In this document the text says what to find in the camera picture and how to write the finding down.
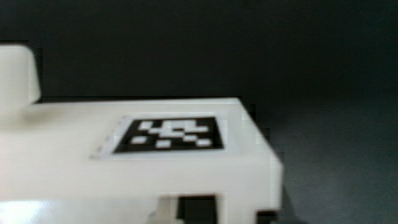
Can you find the white drawer box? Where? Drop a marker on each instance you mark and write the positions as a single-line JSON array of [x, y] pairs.
[[128, 162]]

